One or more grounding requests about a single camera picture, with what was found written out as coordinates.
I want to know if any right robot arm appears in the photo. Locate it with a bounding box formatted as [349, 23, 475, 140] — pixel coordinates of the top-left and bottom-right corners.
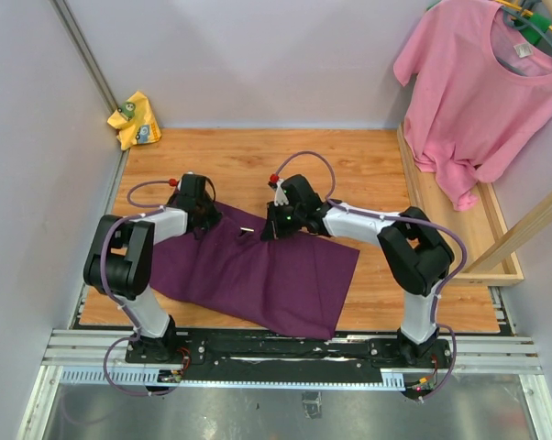
[260, 174, 455, 367]

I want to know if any yellow paper bag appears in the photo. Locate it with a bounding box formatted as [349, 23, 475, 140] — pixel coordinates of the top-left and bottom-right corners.
[107, 91, 161, 151]

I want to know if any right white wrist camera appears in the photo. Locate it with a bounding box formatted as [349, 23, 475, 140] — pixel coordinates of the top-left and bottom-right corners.
[273, 186, 290, 206]

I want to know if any wooden beam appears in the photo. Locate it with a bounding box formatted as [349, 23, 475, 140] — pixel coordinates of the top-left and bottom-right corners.
[482, 192, 552, 270]

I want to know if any green hanger clip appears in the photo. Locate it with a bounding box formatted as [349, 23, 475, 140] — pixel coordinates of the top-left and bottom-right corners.
[522, 13, 551, 46]

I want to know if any pink t-shirt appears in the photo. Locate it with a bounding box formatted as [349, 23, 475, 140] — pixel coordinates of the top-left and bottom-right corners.
[393, 1, 552, 211]

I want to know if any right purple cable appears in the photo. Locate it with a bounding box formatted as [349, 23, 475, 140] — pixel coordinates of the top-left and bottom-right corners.
[268, 150, 469, 404]

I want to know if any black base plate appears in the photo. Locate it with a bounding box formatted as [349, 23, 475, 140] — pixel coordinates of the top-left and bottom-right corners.
[125, 328, 452, 386]

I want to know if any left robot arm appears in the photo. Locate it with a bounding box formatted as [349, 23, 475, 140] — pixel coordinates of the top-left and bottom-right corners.
[83, 172, 222, 363]

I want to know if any wooden tray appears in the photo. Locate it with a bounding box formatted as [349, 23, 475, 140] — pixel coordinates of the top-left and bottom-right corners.
[397, 128, 524, 287]

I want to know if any purple surgical wrap cloth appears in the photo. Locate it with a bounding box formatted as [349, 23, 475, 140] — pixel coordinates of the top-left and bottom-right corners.
[150, 203, 359, 340]

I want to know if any aluminium corner post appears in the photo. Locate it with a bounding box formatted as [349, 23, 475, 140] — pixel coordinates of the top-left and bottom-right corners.
[49, 0, 117, 113]

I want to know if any aluminium rail frame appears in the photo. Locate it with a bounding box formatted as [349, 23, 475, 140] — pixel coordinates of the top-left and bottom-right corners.
[17, 327, 552, 439]

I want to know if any yellow hoop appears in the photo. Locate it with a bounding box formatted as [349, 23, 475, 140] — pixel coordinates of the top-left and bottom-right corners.
[495, 0, 552, 59]

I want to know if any grey clothes hanger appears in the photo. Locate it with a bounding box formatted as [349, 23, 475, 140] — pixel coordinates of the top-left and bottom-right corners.
[502, 2, 552, 77]

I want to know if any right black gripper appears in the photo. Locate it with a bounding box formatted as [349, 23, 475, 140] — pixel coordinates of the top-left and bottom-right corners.
[262, 200, 304, 240]

